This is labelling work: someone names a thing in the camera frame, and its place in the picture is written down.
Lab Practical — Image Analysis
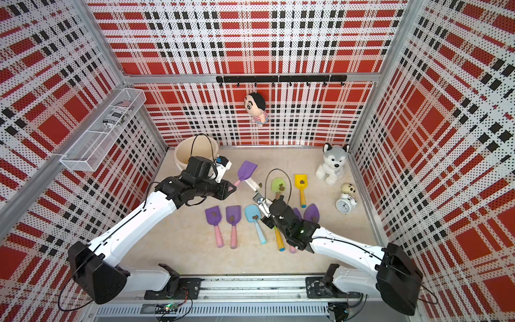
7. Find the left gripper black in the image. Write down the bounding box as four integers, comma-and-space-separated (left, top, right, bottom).
195, 177, 237, 201

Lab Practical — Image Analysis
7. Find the purple trowel pink handle back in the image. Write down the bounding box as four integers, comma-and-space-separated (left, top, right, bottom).
234, 160, 258, 186

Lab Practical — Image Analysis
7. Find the green white scrub brush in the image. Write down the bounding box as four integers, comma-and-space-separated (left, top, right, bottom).
245, 178, 263, 203

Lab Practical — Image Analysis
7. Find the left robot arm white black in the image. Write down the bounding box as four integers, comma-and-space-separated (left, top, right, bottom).
68, 156, 236, 305

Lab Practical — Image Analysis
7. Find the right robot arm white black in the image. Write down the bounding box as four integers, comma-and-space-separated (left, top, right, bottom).
257, 197, 423, 316

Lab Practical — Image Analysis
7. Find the purple pointed trowel rightmost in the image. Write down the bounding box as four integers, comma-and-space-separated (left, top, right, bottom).
304, 204, 320, 224

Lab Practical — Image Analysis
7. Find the cream plastic bucket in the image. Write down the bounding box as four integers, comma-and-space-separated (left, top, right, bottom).
174, 135, 220, 170

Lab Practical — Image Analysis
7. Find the purple square trowel far left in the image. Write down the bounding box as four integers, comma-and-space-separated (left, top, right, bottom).
205, 206, 224, 248

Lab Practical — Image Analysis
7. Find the light blue trowel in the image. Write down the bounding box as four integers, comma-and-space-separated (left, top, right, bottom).
244, 205, 267, 244

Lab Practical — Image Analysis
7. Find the skull alarm clock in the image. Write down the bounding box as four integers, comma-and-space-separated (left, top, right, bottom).
335, 182, 358, 214

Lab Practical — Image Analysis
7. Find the husky plush toy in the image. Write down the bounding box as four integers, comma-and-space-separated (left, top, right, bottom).
315, 143, 350, 185

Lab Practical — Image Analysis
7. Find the cartoon boy plush doll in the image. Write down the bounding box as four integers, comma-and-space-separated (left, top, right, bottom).
244, 93, 268, 127

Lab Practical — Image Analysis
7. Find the can on shelf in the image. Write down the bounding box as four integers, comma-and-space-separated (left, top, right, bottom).
102, 101, 131, 129

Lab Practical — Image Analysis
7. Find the purple pointed trowel pink handle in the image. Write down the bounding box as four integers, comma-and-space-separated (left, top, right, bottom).
290, 208, 302, 254

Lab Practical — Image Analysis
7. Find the green pointed trowel yellow handle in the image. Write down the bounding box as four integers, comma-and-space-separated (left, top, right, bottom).
274, 228, 285, 252

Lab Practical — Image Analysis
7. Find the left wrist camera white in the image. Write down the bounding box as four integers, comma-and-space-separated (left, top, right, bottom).
215, 156, 232, 183

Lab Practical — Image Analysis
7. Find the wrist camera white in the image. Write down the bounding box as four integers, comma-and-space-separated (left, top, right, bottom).
253, 192, 272, 217
215, 156, 232, 183

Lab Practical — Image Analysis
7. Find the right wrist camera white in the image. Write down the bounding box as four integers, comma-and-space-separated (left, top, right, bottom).
253, 192, 272, 217

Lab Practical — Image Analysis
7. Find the clear wall shelf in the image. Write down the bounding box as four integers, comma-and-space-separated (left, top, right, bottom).
60, 87, 146, 172

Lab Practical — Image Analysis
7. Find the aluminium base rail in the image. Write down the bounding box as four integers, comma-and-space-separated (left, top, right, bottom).
92, 273, 419, 319

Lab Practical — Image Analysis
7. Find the black hook rail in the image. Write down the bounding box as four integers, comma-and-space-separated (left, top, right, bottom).
216, 75, 348, 85

